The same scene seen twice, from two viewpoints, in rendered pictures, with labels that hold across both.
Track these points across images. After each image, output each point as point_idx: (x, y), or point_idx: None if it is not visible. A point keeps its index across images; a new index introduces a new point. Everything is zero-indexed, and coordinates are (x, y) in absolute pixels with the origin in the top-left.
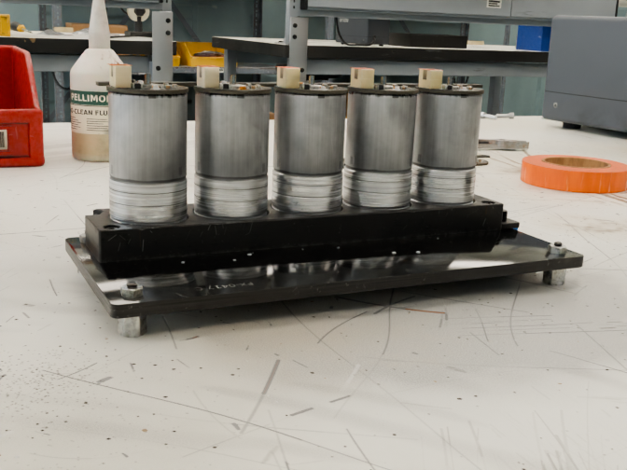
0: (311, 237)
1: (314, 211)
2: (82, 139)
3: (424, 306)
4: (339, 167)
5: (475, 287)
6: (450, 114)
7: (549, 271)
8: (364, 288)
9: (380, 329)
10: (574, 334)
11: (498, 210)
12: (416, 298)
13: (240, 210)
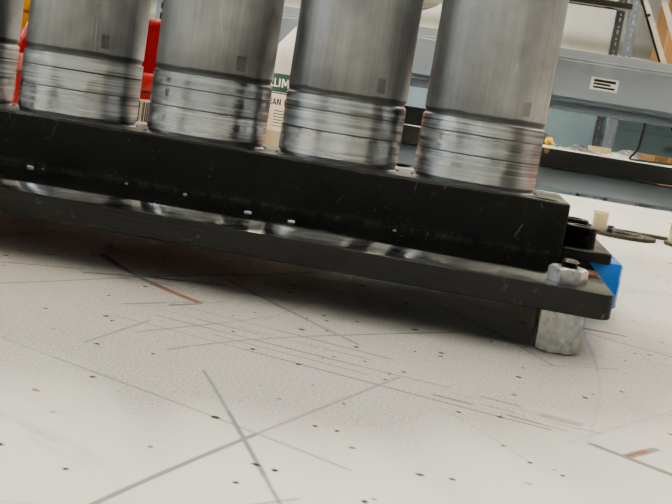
0: (156, 171)
1: (178, 131)
2: (265, 136)
3: (197, 291)
4: (237, 67)
5: (371, 310)
6: (471, 8)
7: (537, 318)
8: (72, 218)
9: (20, 277)
10: (342, 379)
11: (555, 214)
12: (217, 286)
13: (49, 100)
